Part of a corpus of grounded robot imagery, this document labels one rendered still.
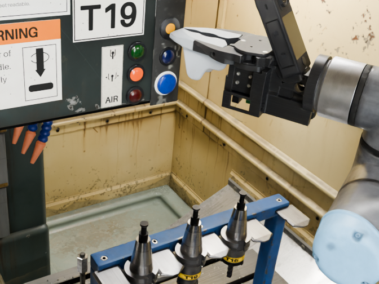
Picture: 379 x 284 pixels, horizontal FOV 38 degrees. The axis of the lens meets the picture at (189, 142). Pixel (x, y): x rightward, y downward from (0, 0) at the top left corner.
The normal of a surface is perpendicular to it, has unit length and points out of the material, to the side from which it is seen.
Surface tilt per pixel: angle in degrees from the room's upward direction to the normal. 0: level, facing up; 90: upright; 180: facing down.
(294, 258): 24
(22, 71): 90
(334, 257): 90
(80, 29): 90
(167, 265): 0
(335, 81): 62
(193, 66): 90
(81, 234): 0
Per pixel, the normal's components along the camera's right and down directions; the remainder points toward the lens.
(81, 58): 0.54, 0.46
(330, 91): -0.44, 0.23
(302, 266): -0.26, -0.71
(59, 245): 0.09, -0.87
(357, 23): -0.84, 0.20
